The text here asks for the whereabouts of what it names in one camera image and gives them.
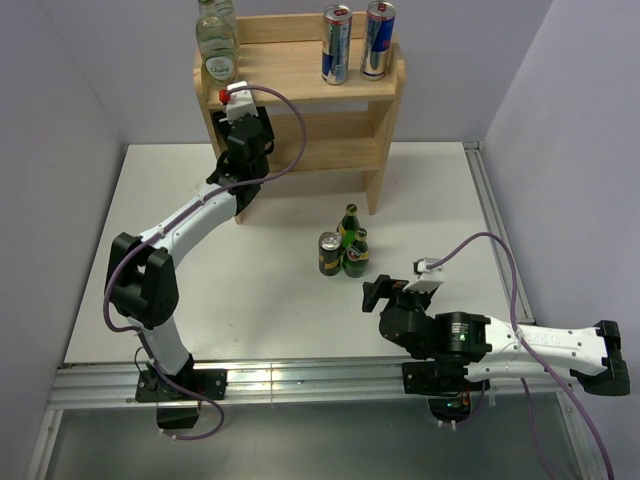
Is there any clear glass bottle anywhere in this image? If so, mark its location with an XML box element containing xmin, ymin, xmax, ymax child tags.
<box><xmin>213</xmin><ymin>0</ymin><xmax>240</xmax><ymax>58</ymax></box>
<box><xmin>195</xmin><ymin>0</ymin><xmax>239</xmax><ymax>89</ymax></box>

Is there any green glass bottle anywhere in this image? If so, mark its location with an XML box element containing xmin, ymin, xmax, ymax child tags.
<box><xmin>342</xmin><ymin>228</ymin><xmax>370</xmax><ymax>278</ymax></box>
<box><xmin>337</xmin><ymin>203</ymin><xmax>360</xmax><ymax>250</ymax></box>

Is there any aluminium rail frame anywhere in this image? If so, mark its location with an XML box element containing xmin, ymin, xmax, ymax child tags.
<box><xmin>24</xmin><ymin>140</ymin><xmax>601</xmax><ymax>480</ymax></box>

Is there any green glass bottle front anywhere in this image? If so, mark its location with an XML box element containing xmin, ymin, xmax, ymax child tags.
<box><xmin>342</xmin><ymin>228</ymin><xmax>370</xmax><ymax>278</ymax></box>

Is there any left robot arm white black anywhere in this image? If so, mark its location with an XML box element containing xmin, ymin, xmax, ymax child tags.
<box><xmin>103</xmin><ymin>107</ymin><xmax>274</xmax><ymax>399</ymax></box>

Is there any green glass bottle rear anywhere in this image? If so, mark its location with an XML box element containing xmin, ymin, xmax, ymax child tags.
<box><xmin>337</xmin><ymin>203</ymin><xmax>360</xmax><ymax>250</ymax></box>

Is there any black yellow can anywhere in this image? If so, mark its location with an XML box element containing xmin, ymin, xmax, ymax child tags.
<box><xmin>318</xmin><ymin>231</ymin><xmax>342</xmax><ymax>276</ymax></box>

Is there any clear glass bottle rear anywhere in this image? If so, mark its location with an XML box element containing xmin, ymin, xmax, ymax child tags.
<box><xmin>213</xmin><ymin>0</ymin><xmax>240</xmax><ymax>58</ymax></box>

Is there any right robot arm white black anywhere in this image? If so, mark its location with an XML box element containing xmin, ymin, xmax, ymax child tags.
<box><xmin>362</xmin><ymin>275</ymin><xmax>630</xmax><ymax>397</ymax></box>

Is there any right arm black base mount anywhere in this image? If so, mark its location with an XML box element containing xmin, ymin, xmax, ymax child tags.
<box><xmin>401</xmin><ymin>360</ymin><xmax>490</xmax><ymax>427</ymax></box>

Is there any wooden two-tier shelf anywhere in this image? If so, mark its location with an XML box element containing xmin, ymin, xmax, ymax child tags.
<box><xmin>192</xmin><ymin>13</ymin><xmax>407</xmax><ymax>225</ymax></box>

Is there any clear glass bottle front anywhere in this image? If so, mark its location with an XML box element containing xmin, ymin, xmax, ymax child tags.
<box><xmin>195</xmin><ymin>0</ymin><xmax>239</xmax><ymax>89</ymax></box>

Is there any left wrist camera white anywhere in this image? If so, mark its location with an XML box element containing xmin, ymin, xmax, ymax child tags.
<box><xmin>218</xmin><ymin>81</ymin><xmax>258</xmax><ymax>124</ymax></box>

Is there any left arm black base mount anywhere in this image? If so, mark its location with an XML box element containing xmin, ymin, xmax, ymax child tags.
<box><xmin>134</xmin><ymin>367</ymin><xmax>227</xmax><ymax>440</ymax></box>

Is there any silver blue energy drink can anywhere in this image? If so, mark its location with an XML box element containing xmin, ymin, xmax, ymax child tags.
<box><xmin>360</xmin><ymin>1</ymin><xmax>396</xmax><ymax>80</ymax></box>

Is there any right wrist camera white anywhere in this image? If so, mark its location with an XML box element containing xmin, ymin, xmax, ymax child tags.
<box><xmin>404</xmin><ymin>257</ymin><xmax>444</xmax><ymax>294</ymax></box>

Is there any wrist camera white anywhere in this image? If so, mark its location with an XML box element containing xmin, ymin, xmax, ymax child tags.
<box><xmin>404</xmin><ymin>257</ymin><xmax>444</xmax><ymax>294</ymax></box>
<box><xmin>218</xmin><ymin>81</ymin><xmax>258</xmax><ymax>124</ymax></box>

